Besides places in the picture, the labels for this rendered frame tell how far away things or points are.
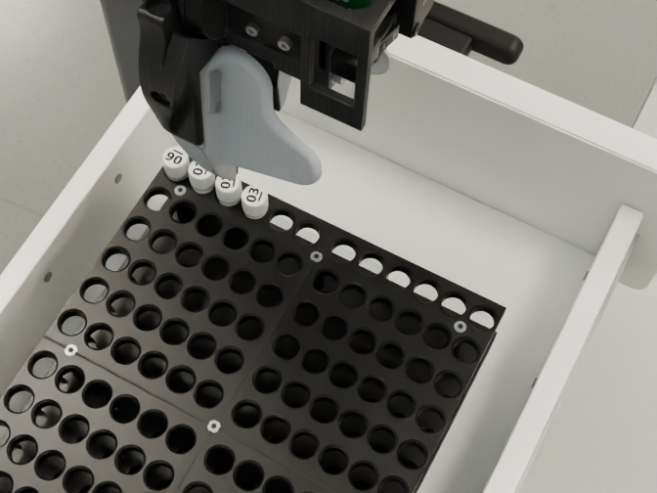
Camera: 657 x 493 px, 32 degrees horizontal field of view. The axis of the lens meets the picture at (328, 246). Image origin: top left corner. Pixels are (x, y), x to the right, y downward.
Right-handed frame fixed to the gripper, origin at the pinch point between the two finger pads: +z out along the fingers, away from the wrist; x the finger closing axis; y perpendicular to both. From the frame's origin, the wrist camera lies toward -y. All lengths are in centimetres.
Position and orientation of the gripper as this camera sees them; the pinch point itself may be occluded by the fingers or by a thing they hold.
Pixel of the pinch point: (236, 113)
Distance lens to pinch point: 48.5
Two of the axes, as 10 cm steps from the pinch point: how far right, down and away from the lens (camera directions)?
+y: 8.8, 4.3, -2.0
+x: 4.7, -7.8, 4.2
